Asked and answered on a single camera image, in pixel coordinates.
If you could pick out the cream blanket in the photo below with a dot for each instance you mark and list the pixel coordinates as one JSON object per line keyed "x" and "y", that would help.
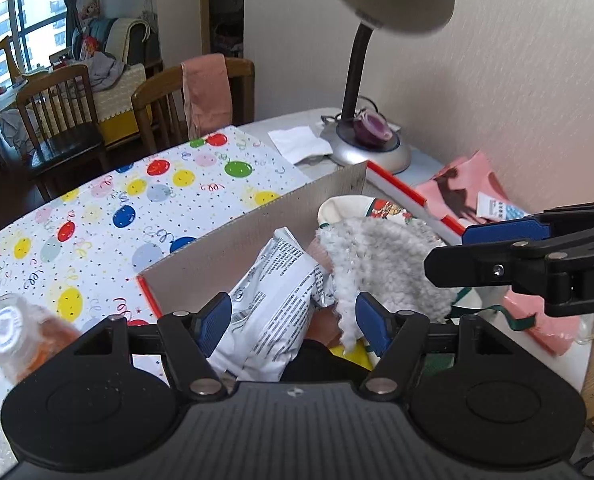
{"x": 127, "y": 35}

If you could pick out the red cushion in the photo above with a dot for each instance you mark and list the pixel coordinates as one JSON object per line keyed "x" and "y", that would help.
{"x": 89, "y": 46}

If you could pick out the pink soft cloth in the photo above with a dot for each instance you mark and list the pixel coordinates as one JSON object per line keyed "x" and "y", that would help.
{"x": 324, "y": 327}

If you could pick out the balloon print tablecloth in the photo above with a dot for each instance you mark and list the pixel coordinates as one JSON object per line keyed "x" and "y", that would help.
{"x": 102, "y": 240}

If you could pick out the orange juice bottle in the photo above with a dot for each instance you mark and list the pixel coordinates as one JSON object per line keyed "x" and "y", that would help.
{"x": 42, "y": 340}

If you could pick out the wooden slat-back chair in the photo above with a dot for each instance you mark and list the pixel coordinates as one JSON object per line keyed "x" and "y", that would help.
{"x": 62, "y": 145}

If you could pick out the gooseneck desk lamp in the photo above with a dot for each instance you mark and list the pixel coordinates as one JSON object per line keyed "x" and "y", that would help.
{"x": 347, "y": 155}

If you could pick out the white printed packet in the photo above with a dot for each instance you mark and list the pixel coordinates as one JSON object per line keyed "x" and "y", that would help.
{"x": 272, "y": 320}

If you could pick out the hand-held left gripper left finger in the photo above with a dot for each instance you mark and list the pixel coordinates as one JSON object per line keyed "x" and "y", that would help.
{"x": 216, "y": 317}

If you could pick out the purple cup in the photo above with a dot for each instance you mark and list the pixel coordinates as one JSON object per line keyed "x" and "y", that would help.
{"x": 372, "y": 127}

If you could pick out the white paper sheet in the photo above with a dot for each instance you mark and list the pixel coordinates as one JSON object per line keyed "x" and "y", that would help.
{"x": 297, "y": 142}

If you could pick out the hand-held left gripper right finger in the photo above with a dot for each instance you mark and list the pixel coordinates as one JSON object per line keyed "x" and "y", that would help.
{"x": 372, "y": 320}

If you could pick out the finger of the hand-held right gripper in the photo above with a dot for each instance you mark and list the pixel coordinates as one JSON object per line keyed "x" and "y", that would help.
{"x": 477, "y": 265}
{"x": 502, "y": 230}

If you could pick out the yellow sponge cloth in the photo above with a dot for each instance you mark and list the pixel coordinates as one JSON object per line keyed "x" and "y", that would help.
{"x": 361, "y": 354}

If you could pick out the wooden chair with towel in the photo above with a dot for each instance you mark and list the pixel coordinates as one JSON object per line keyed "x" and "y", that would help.
{"x": 157, "y": 95}

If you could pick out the grey clothes pile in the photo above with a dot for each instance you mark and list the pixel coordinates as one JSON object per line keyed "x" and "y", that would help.
{"x": 104, "y": 70}

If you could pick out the red cardboard box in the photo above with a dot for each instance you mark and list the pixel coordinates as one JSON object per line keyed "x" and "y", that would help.
{"x": 257, "y": 240}

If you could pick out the black cloth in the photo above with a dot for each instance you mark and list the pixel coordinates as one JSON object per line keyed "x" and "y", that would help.
{"x": 317, "y": 365}

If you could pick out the sofa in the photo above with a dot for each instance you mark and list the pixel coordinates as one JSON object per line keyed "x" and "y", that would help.
{"x": 132, "y": 80}

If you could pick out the pink towel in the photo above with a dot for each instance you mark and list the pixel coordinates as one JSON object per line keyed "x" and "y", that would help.
{"x": 207, "y": 95}

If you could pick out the window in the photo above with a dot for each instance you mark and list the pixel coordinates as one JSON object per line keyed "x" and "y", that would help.
{"x": 12, "y": 20}

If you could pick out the grey fluffy cloth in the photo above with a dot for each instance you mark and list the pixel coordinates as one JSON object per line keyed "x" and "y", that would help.
{"x": 377, "y": 260}

